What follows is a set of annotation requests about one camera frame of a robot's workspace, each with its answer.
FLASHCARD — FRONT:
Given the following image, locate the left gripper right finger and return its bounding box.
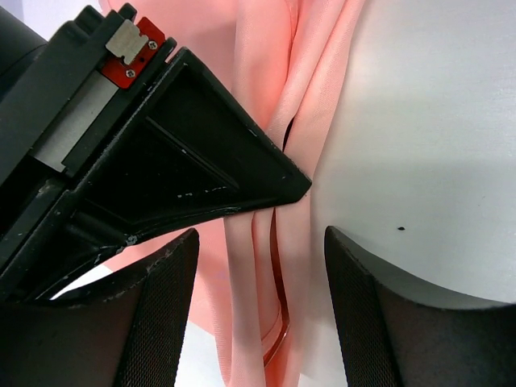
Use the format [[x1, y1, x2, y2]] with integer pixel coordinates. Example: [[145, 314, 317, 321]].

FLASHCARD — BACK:
[[324, 227, 515, 386]]

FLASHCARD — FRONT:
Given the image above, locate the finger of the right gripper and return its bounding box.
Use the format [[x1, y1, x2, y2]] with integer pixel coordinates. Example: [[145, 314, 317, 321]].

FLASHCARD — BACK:
[[60, 46, 313, 291]]

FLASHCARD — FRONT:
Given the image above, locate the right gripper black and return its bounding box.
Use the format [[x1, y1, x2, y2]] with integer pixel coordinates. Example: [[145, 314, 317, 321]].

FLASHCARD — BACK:
[[1, 5, 177, 290]]

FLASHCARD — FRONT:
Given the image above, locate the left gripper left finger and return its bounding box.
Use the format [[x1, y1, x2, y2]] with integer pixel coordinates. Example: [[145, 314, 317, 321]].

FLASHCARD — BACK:
[[1, 229, 199, 386]]

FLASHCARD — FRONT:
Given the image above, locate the pink cloth napkin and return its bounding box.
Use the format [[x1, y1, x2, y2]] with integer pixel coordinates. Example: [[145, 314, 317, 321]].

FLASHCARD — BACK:
[[96, 0, 366, 387]]

